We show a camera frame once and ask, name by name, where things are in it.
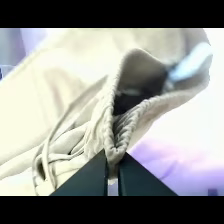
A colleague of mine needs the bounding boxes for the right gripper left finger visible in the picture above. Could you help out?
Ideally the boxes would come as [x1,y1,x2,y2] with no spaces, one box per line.
[49,148,109,197]

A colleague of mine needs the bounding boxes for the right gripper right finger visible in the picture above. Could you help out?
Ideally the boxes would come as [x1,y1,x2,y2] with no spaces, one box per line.
[118,151,178,197]

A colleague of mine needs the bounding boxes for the tan pants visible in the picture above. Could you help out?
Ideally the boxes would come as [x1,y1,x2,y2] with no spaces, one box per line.
[0,27,214,197]

